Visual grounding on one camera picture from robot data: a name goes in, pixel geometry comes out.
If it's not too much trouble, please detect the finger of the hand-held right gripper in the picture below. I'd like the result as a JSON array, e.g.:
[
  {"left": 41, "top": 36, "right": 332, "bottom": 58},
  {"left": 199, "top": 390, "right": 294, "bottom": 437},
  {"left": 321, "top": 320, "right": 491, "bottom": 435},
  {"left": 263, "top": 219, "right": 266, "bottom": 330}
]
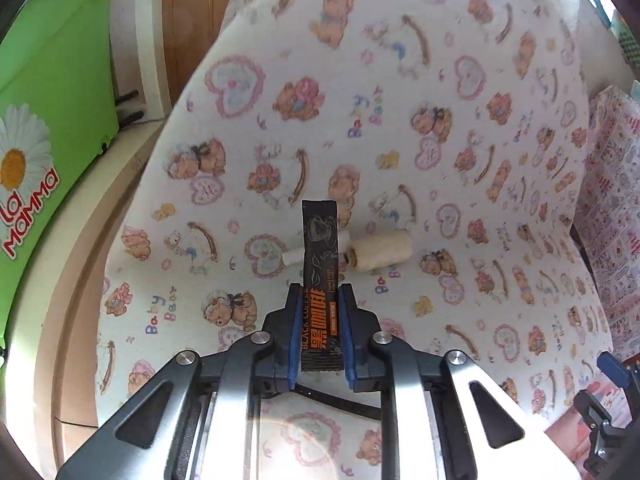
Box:
[
  {"left": 574, "top": 387, "right": 623, "bottom": 441},
  {"left": 597, "top": 351, "right": 632, "bottom": 393}
]

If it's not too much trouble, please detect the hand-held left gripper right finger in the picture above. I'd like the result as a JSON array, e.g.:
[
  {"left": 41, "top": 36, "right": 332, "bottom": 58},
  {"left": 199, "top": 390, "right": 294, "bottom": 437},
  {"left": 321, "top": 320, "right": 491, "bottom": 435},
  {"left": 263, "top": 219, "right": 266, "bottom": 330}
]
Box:
[{"left": 337, "top": 282, "right": 566, "bottom": 480}]

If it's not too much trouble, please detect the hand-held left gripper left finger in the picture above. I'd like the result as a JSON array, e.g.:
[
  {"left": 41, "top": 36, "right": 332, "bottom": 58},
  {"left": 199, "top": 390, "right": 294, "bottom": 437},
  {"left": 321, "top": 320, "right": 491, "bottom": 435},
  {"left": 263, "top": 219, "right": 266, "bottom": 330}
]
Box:
[{"left": 55, "top": 282, "right": 308, "bottom": 480}]

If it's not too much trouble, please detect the black coffee sachet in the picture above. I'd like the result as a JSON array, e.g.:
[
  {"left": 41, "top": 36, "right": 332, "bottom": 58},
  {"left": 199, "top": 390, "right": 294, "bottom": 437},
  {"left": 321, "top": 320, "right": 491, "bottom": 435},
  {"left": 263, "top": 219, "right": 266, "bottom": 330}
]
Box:
[{"left": 301, "top": 200, "right": 346, "bottom": 373}]

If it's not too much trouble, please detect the beige thread spool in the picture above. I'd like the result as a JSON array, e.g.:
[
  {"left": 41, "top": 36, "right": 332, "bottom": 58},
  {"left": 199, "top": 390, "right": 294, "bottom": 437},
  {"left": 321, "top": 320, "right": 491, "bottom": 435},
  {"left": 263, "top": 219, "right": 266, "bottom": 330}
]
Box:
[{"left": 282, "top": 228, "right": 415, "bottom": 273}]

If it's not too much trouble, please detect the pink patchwork-print cloth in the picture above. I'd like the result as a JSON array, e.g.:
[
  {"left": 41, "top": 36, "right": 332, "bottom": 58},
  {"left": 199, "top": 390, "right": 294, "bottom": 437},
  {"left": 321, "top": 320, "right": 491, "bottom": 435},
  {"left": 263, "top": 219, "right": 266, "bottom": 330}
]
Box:
[{"left": 575, "top": 85, "right": 640, "bottom": 361}]

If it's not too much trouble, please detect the bear-print white cloth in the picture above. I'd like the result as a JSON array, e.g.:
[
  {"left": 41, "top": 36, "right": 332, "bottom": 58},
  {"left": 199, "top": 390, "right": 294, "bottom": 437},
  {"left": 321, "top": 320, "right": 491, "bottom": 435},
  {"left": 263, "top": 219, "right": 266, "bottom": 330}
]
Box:
[{"left": 97, "top": 0, "right": 616, "bottom": 480}]

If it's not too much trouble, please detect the cream curved cabinet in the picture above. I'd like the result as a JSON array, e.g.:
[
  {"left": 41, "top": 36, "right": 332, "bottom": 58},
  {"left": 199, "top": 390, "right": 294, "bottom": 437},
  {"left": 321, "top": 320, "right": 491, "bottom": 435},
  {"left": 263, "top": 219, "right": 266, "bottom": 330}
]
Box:
[{"left": 35, "top": 120, "right": 168, "bottom": 466}]

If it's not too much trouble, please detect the green plastic storage box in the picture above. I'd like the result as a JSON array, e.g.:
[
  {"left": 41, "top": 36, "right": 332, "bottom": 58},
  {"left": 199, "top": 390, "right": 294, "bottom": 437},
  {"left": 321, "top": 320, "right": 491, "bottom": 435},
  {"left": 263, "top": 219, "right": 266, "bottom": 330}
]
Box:
[{"left": 0, "top": 0, "right": 128, "bottom": 351}]

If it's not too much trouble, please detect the green checkered board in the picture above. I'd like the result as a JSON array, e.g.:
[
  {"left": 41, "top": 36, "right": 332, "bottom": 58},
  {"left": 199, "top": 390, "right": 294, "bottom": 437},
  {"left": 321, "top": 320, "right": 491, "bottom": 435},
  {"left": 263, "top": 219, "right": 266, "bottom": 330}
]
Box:
[{"left": 615, "top": 15, "right": 640, "bottom": 67}]

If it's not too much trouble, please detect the wooden door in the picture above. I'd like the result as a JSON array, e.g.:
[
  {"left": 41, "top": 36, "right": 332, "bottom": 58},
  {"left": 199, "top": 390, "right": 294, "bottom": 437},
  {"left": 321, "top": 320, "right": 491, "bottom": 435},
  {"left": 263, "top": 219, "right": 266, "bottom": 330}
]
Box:
[{"left": 162, "top": 0, "right": 251, "bottom": 106}]

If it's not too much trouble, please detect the white side cabinet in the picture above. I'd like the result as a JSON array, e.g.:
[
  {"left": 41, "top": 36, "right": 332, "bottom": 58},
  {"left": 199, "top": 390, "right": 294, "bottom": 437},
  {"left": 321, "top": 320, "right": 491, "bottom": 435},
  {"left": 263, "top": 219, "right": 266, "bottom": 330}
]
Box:
[{"left": 545, "top": 0, "right": 623, "bottom": 96}]

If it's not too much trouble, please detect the white shelf unit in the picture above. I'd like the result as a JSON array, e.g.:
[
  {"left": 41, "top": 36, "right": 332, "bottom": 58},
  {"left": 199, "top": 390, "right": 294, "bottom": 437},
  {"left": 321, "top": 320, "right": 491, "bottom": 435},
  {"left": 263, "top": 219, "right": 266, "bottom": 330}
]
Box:
[{"left": 107, "top": 0, "right": 173, "bottom": 126}]

